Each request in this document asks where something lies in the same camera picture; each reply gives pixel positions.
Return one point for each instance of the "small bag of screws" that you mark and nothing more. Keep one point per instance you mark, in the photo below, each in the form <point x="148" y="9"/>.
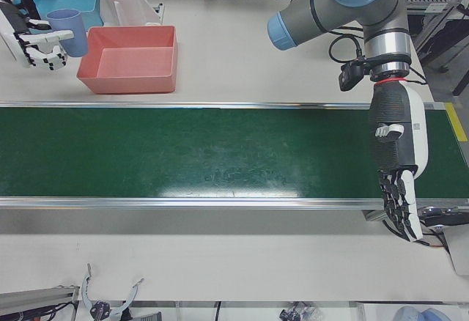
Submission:
<point x="298" y="313"/>

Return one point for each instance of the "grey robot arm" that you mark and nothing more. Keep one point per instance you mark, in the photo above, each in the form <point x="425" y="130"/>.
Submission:
<point x="351" y="9"/>

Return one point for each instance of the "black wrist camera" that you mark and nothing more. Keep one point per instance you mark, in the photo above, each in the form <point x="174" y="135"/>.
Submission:
<point x="348" y="78"/>

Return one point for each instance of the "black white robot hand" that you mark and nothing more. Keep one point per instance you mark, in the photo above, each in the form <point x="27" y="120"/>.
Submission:
<point x="386" y="110"/>
<point x="14" y="24"/>

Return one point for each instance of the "aluminium profile post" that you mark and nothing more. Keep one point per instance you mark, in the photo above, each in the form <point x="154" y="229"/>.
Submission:
<point x="36" y="293"/>

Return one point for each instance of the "pink plastic box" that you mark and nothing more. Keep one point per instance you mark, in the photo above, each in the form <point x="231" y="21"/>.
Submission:
<point x="132" y="61"/>

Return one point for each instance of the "light blue plastic cup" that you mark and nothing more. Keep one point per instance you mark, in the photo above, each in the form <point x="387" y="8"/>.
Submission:
<point x="69" y="28"/>

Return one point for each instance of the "grey finned metal box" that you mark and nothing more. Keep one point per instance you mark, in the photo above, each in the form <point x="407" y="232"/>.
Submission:
<point x="151" y="316"/>

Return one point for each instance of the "green conveyor belt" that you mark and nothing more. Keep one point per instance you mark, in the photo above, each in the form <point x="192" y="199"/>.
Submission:
<point x="220" y="148"/>

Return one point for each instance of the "metal reacher grabber tool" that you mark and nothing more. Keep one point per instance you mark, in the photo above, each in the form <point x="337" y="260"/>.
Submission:
<point x="86" y="291"/>

